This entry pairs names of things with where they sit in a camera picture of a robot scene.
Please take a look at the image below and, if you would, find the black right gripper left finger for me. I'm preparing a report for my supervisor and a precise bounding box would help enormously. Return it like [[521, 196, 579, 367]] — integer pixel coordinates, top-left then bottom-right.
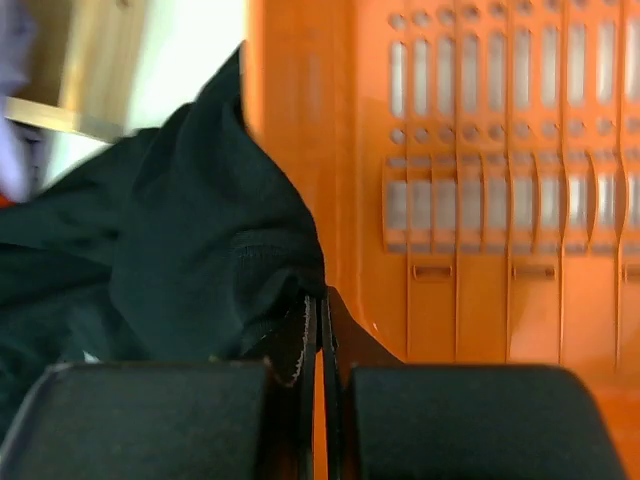
[[1, 297, 317, 479]]

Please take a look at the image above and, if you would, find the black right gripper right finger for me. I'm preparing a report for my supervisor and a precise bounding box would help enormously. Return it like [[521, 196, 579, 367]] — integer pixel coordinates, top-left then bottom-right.
[[321, 289, 630, 479]]

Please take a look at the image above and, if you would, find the black t shirt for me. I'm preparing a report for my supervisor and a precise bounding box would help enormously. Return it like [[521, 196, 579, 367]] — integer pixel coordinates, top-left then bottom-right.
[[1, 52, 326, 429]]

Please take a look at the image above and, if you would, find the lavender t shirt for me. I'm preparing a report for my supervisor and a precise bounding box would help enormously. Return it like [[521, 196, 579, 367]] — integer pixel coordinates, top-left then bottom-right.
[[0, 0, 56, 201]]

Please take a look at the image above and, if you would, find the orange plastic basket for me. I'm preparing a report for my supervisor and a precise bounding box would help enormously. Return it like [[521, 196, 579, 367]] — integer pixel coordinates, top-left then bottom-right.
[[243, 1, 639, 478]]

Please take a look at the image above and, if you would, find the wooden clothes rack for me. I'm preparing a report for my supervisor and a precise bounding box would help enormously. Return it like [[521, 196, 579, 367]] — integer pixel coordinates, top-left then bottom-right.
[[6, 0, 148, 142]]

